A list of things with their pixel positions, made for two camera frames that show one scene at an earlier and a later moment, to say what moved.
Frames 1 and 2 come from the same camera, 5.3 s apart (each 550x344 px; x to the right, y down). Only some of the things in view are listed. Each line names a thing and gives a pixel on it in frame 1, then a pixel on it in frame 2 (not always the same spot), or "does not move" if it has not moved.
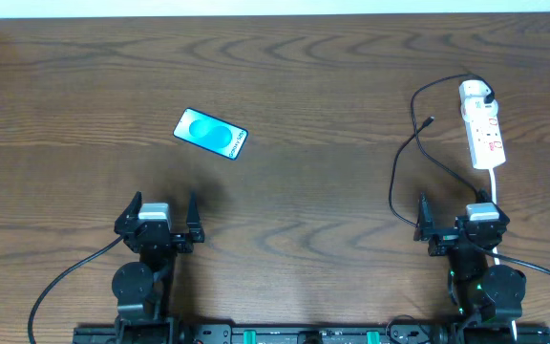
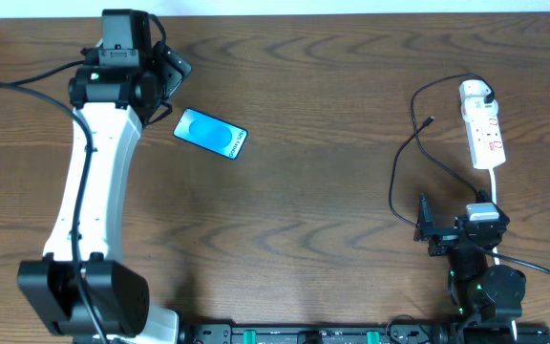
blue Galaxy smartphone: x=210 y=133 does not move
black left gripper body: x=158 y=237 → x=174 y=70
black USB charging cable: x=488 y=99 does not move
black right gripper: x=459 y=240 does not move
